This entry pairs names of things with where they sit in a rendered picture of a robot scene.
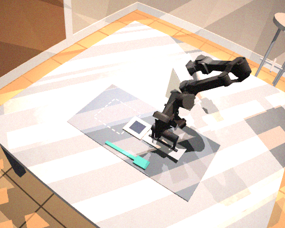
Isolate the grey rectangular mat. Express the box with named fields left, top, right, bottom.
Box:
left=67, top=84, right=220, bottom=201

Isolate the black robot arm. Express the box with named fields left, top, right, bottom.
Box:
left=168, top=55, right=252, bottom=129

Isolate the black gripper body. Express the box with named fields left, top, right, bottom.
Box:
left=153, top=102, right=179, bottom=128

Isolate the white square tile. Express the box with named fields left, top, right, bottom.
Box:
left=123, top=116, right=152, bottom=140

